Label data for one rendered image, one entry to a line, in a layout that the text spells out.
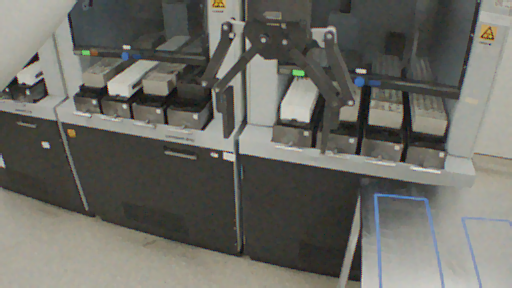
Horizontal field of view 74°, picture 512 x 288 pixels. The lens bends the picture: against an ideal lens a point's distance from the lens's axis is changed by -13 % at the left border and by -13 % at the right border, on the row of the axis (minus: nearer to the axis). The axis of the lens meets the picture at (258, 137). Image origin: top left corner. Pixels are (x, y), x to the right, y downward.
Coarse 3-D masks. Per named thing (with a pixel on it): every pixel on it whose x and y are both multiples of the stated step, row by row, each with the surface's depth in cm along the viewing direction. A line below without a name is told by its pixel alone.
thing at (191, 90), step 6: (180, 84) 143; (186, 84) 142; (192, 84) 142; (198, 84) 142; (180, 90) 144; (186, 90) 144; (192, 90) 143; (198, 90) 142; (204, 90) 142; (180, 96) 146; (186, 96) 145; (192, 96) 144; (198, 96) 144; (204, 96) 143
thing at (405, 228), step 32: (384, 192) 100; (416, 192) 100; (448, 192) 99; (480, 192) 99; (352, 224) 113; (384, 224) 90; (416, 224) 90; (448, 224) 89; (480, 224) 88; (352, 256) 120; (384, 256) 82; (416, 256) 81; (448, 256) 81; (480, 256) 80
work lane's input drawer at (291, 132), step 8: (320, 96) 150; (320, 104) 145; (280, 112) 139; (320, 112) 147; (280, 120) 132; (288, 120) 132; (296, 120) 131; (312, 120) 134; (280, 128) 132; (288, 128) 131; (296, 128) 130; (304, 128) 130; (312, 128) 131; (280, 136) 133; (288, 136) 133; (296, 136) 132; (304, 136) 131; (312, 136) 131; (288, 144) 132; (296, 144) 133; (304, 144) 132
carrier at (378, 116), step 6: (372, 108) 127; (378, 108) 127; (384, 108) 127; (372, 114) 127; (378, 114) 127; (384, 114) 126; (390, 114) 125; (396, 114) 125; (402, 114) 124; (372, 120) 129; (378, 120) 128; (384, 120) 127; (390, 120) 127; (396, 120) 126; (384, 126) 128; (390, 126) 128; (396, 126) 127
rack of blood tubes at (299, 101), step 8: (304, 80) 149; (296, 88) 143; (304, 88) 143; (312, 88) 144; (288, 96) 138; (296, 96) 137; (304, 96) 138; (312, 96) 137; (288, 104) 133; (296, 104) 133; (304, 104) 132; (312, 104) 144; (288, 112) 132; (296, 112) 131; (304, 112) 130; (304, 120) 132
